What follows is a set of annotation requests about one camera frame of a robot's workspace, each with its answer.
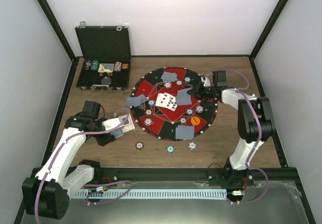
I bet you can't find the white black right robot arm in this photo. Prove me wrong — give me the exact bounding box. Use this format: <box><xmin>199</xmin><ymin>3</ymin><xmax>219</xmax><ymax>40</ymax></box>
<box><xmin>187</xmin><ymin>70</ymin><xmax>276</xmax><ymax>185</ymax></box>

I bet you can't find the silver case handle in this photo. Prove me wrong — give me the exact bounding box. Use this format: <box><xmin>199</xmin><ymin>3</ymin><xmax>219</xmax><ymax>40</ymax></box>
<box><xmin>91</xmin><ymin>85</ymin><xmax>109</xmax><ymax>90</ymax></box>

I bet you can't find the light blue slotted cable duct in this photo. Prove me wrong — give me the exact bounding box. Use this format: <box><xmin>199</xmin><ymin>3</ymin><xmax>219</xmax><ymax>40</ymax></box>
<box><xmin>73</xmin><ymin>189</ymin><xmax>227</xmax><ymax>200</ymax></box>

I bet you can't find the white purple chip stack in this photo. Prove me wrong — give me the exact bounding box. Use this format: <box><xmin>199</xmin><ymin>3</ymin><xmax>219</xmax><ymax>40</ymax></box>
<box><xmin>188</xmin><ymin>141</ymin><xmax>197</xmax><ymax>150</ymax></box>

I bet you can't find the nine of spades card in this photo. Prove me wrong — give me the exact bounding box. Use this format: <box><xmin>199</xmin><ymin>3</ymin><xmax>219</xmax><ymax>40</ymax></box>
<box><xmin>164</xmin><ymin>95</ymin><xmax>177</xmax><ymax>111</ymax></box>

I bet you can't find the blue backed burn card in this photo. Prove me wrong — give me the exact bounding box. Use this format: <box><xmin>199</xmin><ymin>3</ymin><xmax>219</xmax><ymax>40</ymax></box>
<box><xmin>176</xmin><ymin>88</ymin><xmax>192</xmax><ymax>106</ymax></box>

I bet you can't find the red black chip stack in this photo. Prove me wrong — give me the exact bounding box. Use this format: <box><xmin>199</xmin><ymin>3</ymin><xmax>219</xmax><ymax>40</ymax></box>
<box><xmin>135</xmin><ymin>142</ymin><xmax>144</xmax><ymax>150</ymax></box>

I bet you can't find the black poker chip case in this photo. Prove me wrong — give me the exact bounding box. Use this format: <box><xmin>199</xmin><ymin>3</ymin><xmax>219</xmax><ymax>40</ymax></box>
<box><xmin>75</xmin><ymin>21</ymin><xmax>131</xmax><ymax>90</ymax></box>

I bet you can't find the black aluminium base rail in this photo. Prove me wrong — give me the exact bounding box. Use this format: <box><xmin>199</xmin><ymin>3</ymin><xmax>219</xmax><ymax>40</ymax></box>
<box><xmin>30</xmin><ymin>167</ymin><xmax>298</xmax><ymax>187</ymax></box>

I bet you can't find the red black chips bottom seat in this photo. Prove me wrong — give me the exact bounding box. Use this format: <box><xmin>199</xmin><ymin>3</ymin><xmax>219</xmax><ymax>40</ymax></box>
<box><xmin>180</xmin><ymin>118</ymin><xmax>187</xmax><ymax>125</ymax></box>

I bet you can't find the boxed card deck in case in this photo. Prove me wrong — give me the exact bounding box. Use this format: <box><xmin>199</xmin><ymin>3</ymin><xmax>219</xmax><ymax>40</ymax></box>
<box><xmin>98</xmin><ymin>63</ymin><xmax>114</xmax><ymax>73</ymax></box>

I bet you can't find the teal chip stack in case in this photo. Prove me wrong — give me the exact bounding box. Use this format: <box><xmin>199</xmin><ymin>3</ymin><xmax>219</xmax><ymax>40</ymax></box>
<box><xmin>91</xmin><ymin>60</ymin><xmax>99</xmax><ymax>71</ymax></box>

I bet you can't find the teal chips seat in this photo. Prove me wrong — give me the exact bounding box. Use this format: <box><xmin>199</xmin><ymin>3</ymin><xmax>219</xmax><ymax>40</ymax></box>
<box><xmin>184</xmin><ymin>77</ymin><xmax>191</xmax><ymax>83</ymax></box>
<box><xmin>148</xmin><ymin>100</ymin><xmax>155</xmax><ymax>106</ymax></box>
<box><xmin>186</xmin><ymin>108</ymin><xmax>194</xmax><ymax>116</ymax></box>

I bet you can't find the dealt cards bottom seat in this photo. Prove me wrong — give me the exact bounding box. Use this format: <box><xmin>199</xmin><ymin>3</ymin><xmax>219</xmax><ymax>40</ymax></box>
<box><xmin>175</xmin><ymin>125</ymin><xmax>195</xmax><ymax>140</ymax></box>

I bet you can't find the round red black poker mat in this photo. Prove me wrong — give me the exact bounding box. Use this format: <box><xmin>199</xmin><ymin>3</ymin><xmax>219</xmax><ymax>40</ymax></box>
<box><xmin>128</xmin><ymin>67</ymin><xmax>218</xmax><ymax>141</ymax></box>

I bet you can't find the grey round dealer disc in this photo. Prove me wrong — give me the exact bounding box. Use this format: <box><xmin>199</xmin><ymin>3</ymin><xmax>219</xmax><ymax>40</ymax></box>
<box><xmin>101</xmin><ymin>77</ymin><xmax>112</xmax><ymax>86</ymax></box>

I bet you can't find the orange big blind button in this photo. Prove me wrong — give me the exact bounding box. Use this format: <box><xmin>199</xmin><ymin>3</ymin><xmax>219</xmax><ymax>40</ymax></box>
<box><xmin>191</xmin><ymin>116</ymin><xmax>201</xmax><ymax>126</ymax></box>

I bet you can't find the white face-up card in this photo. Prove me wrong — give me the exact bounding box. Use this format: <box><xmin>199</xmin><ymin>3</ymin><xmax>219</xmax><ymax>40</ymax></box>
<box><xmin>155</xmin><ymin>93</ymin><xmax>164</xmax><ymax>107</ymax></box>

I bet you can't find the teal chip stack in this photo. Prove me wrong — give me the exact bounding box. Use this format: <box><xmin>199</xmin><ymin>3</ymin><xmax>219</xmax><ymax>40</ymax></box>
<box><xmin>166</xmin><ymin>145</ymin><xmax>175</xmax><ymax>154</ymax></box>
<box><xmin>91</xmin><ymin>60</ymin><xmax>99</xmax><ymax>71</ymax></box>

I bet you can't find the white blue chips top seat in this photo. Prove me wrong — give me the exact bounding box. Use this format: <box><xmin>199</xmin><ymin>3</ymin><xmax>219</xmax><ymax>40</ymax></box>
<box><xmin>164</xmin><ymin>82</ymin><xmax>172</xmax><ymax>89</ymax></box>

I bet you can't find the teal chips top seat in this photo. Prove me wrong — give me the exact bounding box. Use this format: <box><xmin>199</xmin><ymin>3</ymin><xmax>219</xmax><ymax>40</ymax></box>
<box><xmin>184</xmin><ymin>77</ymin><xmax>191</xmax><ymax>83</ymax></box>

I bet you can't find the six of spades card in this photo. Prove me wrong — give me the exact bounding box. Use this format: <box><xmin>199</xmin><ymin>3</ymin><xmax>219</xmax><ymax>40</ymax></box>
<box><xmin>163</xmin><ymin>93</ymin><xmax>173</xmax><ymax>107</ymax></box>

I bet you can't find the purple black chip stack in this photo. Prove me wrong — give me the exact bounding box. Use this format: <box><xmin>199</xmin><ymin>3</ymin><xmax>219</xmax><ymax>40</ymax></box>
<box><xmin>84</xmin><ymin>60</ymin><xmax>92</xmax><ymax>70</ymax></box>

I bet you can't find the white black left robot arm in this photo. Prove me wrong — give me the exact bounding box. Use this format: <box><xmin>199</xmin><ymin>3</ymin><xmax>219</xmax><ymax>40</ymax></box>
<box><xmin>22</xmin><ymin>101</ymin><xmax>124</xmax><ymax>223</ymax></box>

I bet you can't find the dealt cards top seat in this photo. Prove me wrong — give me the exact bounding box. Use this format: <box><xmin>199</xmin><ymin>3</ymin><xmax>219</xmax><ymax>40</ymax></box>
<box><xmin>161</xmin><ymin>71</ymin><xmax>178</xmax><ymax>82</ymax></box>

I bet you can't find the dealt cards seat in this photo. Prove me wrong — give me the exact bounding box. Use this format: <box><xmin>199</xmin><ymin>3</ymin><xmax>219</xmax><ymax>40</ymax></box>
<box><xmin>175</xmin><ymin>125</ymin><xmax>195</xmax><ymax>140</ymax></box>
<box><xmin>161</xmin><ymin>71</ymin><xmax>178</xmax><ymax>82</ymax></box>
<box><xmin>125</xmin><ymin>94</ymin><xmax>148</xmax><ymax>107</ymax></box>

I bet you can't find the blue backed card deck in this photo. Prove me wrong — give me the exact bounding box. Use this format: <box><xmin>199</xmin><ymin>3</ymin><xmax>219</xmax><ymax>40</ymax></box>
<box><xmin>111</xmin><ymin>129</ymin><xmax>124</xmax><ymax>138</ymax></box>

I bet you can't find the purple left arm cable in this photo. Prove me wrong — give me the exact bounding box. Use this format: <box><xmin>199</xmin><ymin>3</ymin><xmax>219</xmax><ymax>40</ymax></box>
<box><xmin>34</xmin><ymin>107</ymin><xmax>131</xmax><ymax>224</ymax></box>

